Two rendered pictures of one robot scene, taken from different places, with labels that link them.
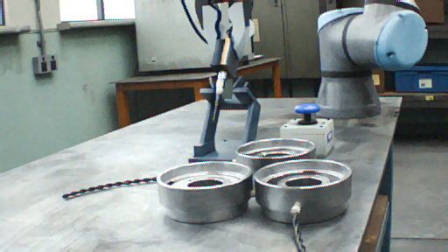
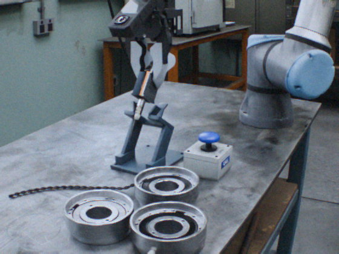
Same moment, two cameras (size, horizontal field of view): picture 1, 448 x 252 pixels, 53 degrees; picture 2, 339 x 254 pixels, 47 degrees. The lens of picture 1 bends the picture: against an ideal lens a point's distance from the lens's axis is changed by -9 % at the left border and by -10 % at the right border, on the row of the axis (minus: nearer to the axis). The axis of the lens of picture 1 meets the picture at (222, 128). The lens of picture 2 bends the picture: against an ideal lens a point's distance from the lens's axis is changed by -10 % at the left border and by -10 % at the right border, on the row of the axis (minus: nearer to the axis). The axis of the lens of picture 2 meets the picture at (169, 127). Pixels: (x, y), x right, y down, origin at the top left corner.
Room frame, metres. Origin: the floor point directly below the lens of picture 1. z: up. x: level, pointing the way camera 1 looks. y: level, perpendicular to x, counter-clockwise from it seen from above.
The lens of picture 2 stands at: (0.01, -0.13, 1.15)
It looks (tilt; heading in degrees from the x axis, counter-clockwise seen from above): 19 degrees down; 6
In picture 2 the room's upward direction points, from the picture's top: 1 degrees counter-clockwise
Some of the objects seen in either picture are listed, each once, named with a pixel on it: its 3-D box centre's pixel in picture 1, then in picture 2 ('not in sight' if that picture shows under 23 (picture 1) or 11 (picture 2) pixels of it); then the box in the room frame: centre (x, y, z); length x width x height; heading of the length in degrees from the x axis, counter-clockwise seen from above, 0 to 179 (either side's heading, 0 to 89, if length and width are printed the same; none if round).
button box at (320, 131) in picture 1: (309, 135); (209, 157); (0.75, -0.13, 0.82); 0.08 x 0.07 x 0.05; 156
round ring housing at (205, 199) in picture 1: (206, 191); (99, 217); (0.52, 0.02, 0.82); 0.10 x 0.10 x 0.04
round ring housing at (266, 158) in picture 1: (276, 162); (166, 190); (0.62, -0.07, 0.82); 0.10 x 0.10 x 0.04
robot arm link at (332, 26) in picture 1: (346, 38); (270, 58); (1.06, -0.29, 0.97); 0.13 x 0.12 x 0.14; 24
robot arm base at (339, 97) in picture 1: (347, 91); (267, 101); (1.06, -0.29, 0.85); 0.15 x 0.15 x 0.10
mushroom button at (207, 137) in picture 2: (307, 120); (208, 146); (0.74, -0.13, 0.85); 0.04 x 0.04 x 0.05
